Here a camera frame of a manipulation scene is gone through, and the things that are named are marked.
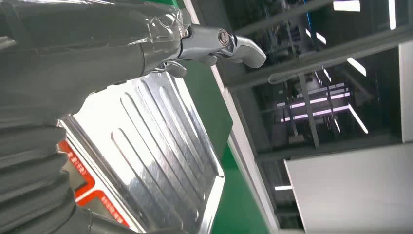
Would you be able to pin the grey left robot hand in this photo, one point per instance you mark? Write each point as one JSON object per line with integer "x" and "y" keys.
{"x": 80, "y": 58}

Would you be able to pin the green conveyor belt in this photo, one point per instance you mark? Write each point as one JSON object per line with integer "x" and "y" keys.
{"x": 238, "y": 200}

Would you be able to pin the steel scale tray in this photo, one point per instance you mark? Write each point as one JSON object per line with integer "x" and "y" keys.
{"x": 145, "y": 145}

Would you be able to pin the white electronic scale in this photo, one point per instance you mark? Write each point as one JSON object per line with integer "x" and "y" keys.
{"x": 84, "y": 184}

